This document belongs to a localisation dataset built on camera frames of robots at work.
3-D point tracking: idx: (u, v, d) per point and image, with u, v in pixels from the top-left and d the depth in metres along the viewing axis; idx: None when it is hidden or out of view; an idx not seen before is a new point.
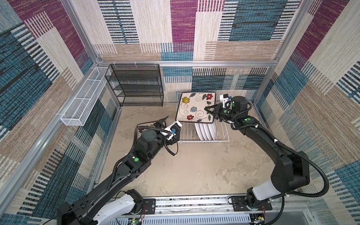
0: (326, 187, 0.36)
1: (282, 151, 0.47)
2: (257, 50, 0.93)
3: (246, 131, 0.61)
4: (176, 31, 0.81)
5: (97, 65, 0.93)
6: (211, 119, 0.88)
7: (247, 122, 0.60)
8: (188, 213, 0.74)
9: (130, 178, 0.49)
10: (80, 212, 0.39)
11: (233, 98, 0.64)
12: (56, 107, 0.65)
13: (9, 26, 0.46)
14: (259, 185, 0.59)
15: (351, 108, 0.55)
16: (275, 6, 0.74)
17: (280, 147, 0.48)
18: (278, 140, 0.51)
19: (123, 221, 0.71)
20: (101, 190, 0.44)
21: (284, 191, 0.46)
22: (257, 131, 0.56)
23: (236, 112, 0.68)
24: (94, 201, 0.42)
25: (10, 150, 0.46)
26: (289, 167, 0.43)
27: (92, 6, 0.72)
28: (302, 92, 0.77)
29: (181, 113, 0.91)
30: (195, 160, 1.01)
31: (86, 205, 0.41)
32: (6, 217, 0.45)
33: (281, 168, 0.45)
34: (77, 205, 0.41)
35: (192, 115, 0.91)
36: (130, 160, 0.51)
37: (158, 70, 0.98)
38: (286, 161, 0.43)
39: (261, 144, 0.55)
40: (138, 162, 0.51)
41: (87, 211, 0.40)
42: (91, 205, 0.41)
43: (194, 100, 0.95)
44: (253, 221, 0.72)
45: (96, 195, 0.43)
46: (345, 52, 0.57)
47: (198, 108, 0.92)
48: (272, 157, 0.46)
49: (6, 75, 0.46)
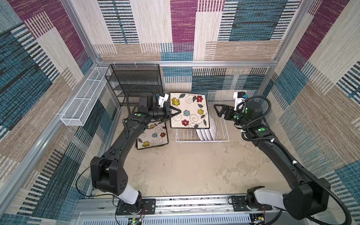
0: (348, 221, 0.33)
1: (301, 176, 0.42)
2: (257, 50, 0.93)
3: (259, 143, 0.55)
4: (176, 31, 0.81)
5: (96, 65, 0.93)
6: (207, 123, 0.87)
7: (261, 134, 0.54)
8: (188, 213, 0.74)
9: (140, 130, 0.57)
10: (113, 157, 0.44)
11: (246, 104, 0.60)
12: (56, 107, 0.65)
13: (9, 26, 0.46)
14: (264, 190, 0.62)
15: (351, 109, 0.55)
16: (274, 6, 0.74)
17: (299, 170, 0.43)
18: (297, 163, 0.45)
19: (123, 221, 0.71)
20: (121, 140, 0.49)
21: (296, 216, 0.43)
22: (273, 147, 0.50)
23: (250, 119, 0.61)
24: (122, 147, 0.47)
25: (10, 149, 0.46)
26: (309, 197, 0.38)
27: (92, 6, 0.72)
28: (302, 92, 0.77)
29: (174, 118, 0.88)
30: (195, 160, 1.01)
31: (115, 151, 0.46)
32: (6, 217, 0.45)
33: (298, 195, 0.41)
34: (107, 154, 0.45)
35: (187, 120, 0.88)
36: (132, 117, 0.57)
37: (157, 70, 0.98)
38: (305, 189, 0.39)
39: (277, 162, 0.49)
40: (142, 116, 0.57)
41: (119, 154, 0.45)
42: (120, 150, 0.46)
43: (184, 101, 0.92)
44: (253, 221, 0.72)
45: (120, 144, 0.48)
46: (345, 52, 0.57)
47: (191, 112, 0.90)
48: (289, 180, 0.45)
49: (6, 75, 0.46)
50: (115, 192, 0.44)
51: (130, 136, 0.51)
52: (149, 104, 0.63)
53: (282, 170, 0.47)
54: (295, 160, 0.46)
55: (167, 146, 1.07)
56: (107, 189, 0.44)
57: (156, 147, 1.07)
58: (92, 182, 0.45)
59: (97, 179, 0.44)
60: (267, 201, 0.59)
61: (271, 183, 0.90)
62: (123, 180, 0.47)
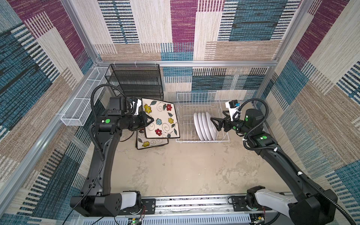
0: None
1: (308, 189, 0.41)
2: (257, 50, 0.93)
3: (262, 152, 0.53)
4: (176, 31, 0.81)
5: (96, 65, 0.93)
6: (177, 132, 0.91)
7: (263, 142, 0.53)
8: (188, 213, 0.74)
9: (116, 139, 0.46)
10: (95, 190, 0.38)
11: (246, 112, 0.57)
12: (56, 107, 0.65)
13: (9, 26, 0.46)
14: (266, 193, 0.61)
15: (351, 108, 0.55)
16: (274, 6, 0.74)
17: (305, 182, 0.42)
18: (303, 174, 0.44)
19: (123, 221, 0.71)
20: (97, 163, 0.40)
21: None
22: (276, 157, 0.49)
23: (251, 127, 0.60)
24: (101, 176, 0.39)
25: (10, 149, 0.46)
26: (317, 210, 0.37)
27: (92, 6, 0.72)
28: (302, 92, 0.77)
29: (148, 128, 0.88)
30: (195, 160, 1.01)
31: (94, 183, 0.38)
32: (6, 217, 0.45)
33: (305, 209, 0.40)
34: (86, 191, 0.38)
35: (160, 129, 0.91)
36: (101, 125, 0.45)
37: (157, 70, 0.98)
38: (313, 204, 0.38)
39: (280, 172, 0.48)
40: (112, 122, 0.45)
41: (101, 185, 0.38)
42: (100, 179, 0.39)
43: (156, 109, 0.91)
44: (253, 221, 0.72)
45: (98, 171, 0.40)
46: (345, 52, 0.57)
47: (163, 121, 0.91)
48: (294, 191, 0.44)
49: (6, 75, 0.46)
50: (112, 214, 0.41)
51: (105, 155, 0.42)
52: (122, 107, 0.53)
53: (287, 180, 0.47)
54: (300, 171, 0.45)
55: (166, 146, 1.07)
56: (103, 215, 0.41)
57: (156, 147, 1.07)
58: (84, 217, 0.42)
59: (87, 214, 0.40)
60: (268, 204, 0.59)
61: (271, 183, 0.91)
62: (117, 199, 0.44)
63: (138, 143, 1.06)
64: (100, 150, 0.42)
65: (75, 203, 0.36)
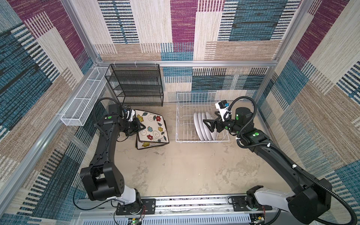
0: (355, 220, 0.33)
1: (303, 181, 0.42)
2: (257, 50, 0.93)
3: (255, 149, 0.54)
4: (176, 31, 0.81)
5: (96, 65, 0.93)
6: (168, 138, 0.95)
7: (256, 138, 0.54)
8: (188, 213, 0.74)
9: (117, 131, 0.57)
10: (102, 161, 0.43)
11: (236, 110, 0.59)
12: (56, 107, 0.65)
13: (9, 26, 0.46)
14: (266, 191, 0.61)
15: (351, 108, 0.55)
16: (274, 6, 0.74)
17: (300, 174, 0.43)
18: (297, 166, 0.45)
19: (123, 221, 0.71)
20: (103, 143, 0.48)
21: (304, 220, 0.42)
22: (270, 152, 0.49)
23: (243, 125, 0.59)
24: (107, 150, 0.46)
25: (10, 149, 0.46)
26: (315, 201, 0.38)
27: (92, 5, 0.71)
28: (302, 92, 0.77)
29: (140, 132, 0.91)
30: (195, 160, 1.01)
31: (102, 156, 0.45)
32: (6, 217, 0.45)
33: (303, 200, 0.40)
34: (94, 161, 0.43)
35: (151, 135, 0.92)
36: (104, 121, 0.55)
37: (157, 70, 0.98)
38: (311, 193, 0.39)
39: (277, 168, 0.49)
40: (113, 117, 0.57)
41: (108, 157, 0.45)
42: (106, 153, 0.46)
43: (146, 119, 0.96)
44: (253, 221, 0.72)
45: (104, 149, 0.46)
46: (345, 52, 0.57)
47: (154, 129, 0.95)
48: (291, 184, 0.45)
49: (6, 75, 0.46)
50: (116, 193, 0.45)
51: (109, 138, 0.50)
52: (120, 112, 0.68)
53: (283, 176, 0.47)
54: (294, 164, 0.46)
55: (166, 146, 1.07)
56: (108, 192, 0.44)
57: (155, 147, 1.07)
58: (89, 194, 0.43)
59: (93, 189, 0.43)
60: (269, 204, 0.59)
61: (271, 183, 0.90)
62: (120, 179, 0.47)
63: (138, 143, 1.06)
64: (105, 133, 0.51)
65: (84, 174, 0.41)
